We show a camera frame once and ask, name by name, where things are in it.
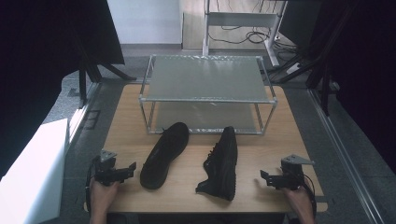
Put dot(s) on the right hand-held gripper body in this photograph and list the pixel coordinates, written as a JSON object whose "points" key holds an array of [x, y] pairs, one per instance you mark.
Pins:
{"points": [[292, 174]]}

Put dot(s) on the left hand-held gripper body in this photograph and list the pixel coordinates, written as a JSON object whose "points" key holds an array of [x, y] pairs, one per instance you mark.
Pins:
{"points": [[105, 172]]}

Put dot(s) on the black shoe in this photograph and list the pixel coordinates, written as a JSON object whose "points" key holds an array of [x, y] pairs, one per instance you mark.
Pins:
{"points": [[165, 155], [221, 168]]}

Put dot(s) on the grey two-tier shoe rack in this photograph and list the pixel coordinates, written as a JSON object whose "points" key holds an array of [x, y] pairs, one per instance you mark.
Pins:
{"points": [[205, 79]]}

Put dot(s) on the person's left hand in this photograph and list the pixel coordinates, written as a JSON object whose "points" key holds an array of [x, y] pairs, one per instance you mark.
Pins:
{"points": [[102, 194]]}

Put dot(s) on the person's right hand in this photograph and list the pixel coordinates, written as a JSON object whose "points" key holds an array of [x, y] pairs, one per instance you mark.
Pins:
{"points": [[298, 199]]}

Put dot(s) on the white box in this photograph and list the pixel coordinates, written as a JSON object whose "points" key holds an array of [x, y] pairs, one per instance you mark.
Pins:
{"points": [[31, 177]]}

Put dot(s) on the black stand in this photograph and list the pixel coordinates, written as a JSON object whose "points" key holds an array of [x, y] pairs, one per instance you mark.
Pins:
{"points": [[314, 68], [88, 70]]}

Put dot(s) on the white power strip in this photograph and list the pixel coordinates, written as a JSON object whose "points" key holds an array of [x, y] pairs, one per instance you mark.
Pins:
{"points": [[293, 68]]}

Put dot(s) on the black curtain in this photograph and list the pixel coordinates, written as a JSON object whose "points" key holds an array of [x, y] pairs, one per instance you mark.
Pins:
{"points": [[37, 62], [364, 77]]}

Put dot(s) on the metal floor rail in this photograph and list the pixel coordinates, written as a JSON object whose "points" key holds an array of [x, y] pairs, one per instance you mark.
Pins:
{"points": [[345, 155], [81, 115]]}

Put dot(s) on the white metal desk frame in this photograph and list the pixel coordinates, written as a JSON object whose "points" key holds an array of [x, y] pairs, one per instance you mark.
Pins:
{"points": [[239, 19]]}

